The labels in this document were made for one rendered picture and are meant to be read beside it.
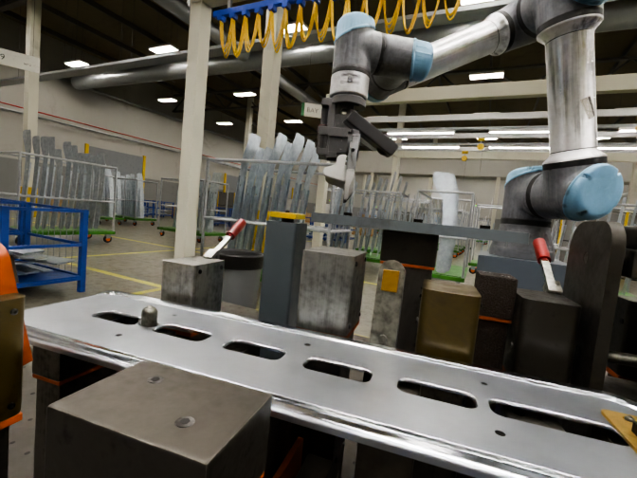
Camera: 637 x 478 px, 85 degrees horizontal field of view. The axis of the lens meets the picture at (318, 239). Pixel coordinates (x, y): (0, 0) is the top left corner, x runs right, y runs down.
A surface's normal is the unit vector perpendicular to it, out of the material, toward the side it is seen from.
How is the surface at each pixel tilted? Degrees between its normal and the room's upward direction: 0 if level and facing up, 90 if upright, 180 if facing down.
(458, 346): 90
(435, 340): 90
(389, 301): 78
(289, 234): 90
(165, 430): 0
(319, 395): 0
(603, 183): 97
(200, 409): 0
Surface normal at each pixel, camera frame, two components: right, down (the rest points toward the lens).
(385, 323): -0.29, -0.17
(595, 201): 0.16, 0.22
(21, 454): 0.10, -0.99
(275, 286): -0.31, 0.04
